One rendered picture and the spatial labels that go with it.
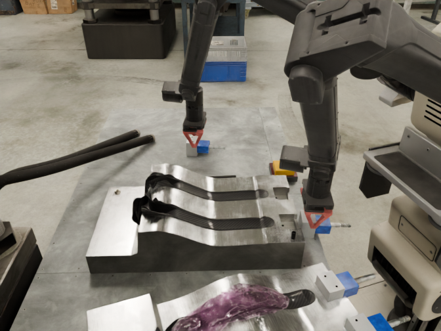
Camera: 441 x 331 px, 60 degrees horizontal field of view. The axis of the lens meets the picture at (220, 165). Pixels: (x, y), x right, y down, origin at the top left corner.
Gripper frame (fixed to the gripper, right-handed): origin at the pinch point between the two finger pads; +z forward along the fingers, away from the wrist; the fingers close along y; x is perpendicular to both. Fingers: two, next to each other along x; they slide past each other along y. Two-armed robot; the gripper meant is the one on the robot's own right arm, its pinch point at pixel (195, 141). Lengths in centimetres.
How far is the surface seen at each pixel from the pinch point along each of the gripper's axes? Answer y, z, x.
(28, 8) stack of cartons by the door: -525, 93, -362
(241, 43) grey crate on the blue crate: -301, 62, 3
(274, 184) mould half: 27.6, -5.5, 26.2
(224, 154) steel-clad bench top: 0.3, 4.3, 10.3
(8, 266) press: 54, 6, -38
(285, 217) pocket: 39.6, -4.8, 28.6
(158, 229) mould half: 52, -10, 0
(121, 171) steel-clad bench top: 13.9, 4.7, -22.2
